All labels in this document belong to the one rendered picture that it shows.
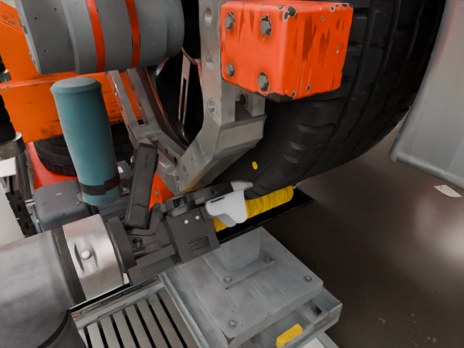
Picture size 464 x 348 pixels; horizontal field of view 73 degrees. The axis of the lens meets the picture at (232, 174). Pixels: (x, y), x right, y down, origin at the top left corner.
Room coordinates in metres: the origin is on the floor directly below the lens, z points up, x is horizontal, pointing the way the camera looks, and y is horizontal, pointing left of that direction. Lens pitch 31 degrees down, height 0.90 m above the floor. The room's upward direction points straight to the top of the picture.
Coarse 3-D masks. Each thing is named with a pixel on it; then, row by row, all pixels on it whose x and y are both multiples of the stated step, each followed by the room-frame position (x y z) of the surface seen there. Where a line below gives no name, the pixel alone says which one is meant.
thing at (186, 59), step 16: (192, 0) 0.68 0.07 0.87; (192, 16) 0.68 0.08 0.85; (192, 32) 0.67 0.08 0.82; (192, 48) 0.64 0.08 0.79; (160, 64) 0.74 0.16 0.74; (176, 64) 0.80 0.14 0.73; (192, 64) 0.61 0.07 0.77; (160, 80) 0.76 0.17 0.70; (176, 80) 0.78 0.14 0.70; (192, 80) 0.63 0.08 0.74; (160, 96) 0.73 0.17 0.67; (176, 96) 0.74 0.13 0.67; (192, 96) 0.64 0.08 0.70; (176, 112) 0.70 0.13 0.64; (192, 112) 0.65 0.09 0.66; (176, 128) 0.65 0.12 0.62; (192, 128) 0.66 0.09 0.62
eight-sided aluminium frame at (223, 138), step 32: (224, 0) 0.32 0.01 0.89; (256, 0) 0.34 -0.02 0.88; (224, 96) 0.32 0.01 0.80; (256, 96) 0.34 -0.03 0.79; (128, 128) 0.64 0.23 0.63; (160, 128) 0.66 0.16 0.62; (224, 128) 0.32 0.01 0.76; (256, 128) 0.35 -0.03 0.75; (160, 160) 0.51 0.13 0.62; (192, 160) 0.39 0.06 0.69; (224, 160) 0.39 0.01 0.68
